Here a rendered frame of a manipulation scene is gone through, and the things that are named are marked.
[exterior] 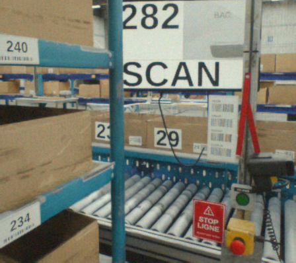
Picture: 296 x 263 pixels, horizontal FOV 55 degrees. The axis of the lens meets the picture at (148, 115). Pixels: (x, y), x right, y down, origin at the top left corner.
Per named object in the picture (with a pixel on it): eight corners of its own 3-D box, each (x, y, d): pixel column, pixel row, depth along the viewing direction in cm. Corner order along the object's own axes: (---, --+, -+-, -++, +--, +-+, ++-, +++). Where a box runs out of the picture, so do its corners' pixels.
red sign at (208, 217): (192, 236, 92) (193, 199, 91) (193, 235, 93) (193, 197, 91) (244, 249, 86) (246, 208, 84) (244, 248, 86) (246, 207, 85)
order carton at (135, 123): (90, 143, 182) (89, 116, 179) (115, 135, 208) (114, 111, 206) (146, 150, 165) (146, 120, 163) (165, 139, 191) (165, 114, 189)
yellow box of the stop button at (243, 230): (224, 254, 81) (224, 230, 80) (229, 238, 88) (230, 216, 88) (281, 268, 75) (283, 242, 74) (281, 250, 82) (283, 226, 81)
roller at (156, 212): (131, 237, 108) (131, 225, 107) (177, 189, 154) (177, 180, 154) (143, 240, 106) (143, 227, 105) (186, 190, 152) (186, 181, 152)
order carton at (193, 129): (145, 149, 165) (145, 120, 163) (164, 139, 192) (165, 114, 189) (214, 158, 149) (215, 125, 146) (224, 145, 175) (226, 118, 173)
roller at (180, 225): (177, 248, 100) (164, 246, 102) (211, 193, 147) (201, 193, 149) (176, 235, 100) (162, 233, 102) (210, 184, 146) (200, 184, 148)
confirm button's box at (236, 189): (229, 208, 84) (230, 186, 83) (231, 204, 87) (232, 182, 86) (254, 213, 81) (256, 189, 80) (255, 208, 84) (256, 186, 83)
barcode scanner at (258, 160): (297, 197, 73) (293, 156, 72) (248, 195, 78) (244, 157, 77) (296, 187, 79) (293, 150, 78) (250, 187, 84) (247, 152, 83)
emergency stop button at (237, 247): (228, 254, 78) (229, 240, 77) (231, 246, 82) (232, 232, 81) (244, 258, 76) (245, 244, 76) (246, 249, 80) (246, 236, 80)
